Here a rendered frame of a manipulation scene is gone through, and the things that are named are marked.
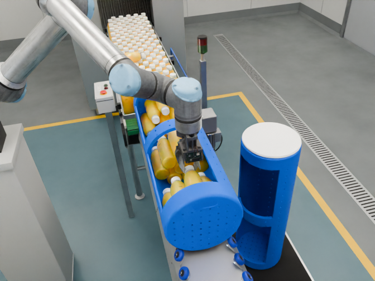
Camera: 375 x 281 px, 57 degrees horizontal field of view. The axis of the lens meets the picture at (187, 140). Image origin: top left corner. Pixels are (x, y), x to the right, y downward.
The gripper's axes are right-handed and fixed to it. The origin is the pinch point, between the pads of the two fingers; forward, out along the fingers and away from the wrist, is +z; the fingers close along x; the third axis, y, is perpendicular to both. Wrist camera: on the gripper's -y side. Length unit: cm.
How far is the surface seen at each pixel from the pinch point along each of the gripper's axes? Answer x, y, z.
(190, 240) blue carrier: -5.3, 21.7, 14.5
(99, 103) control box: -33, -78, 12
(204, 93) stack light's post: 36, -104, 32
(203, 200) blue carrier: -0.5, 21.4, -4.5
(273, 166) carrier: 41.6, -10.1, 18.5
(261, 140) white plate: 41.0, -23.2, 13.3
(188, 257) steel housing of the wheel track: -6.4, 21.4, 24.5
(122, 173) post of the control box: -28, -86, 73
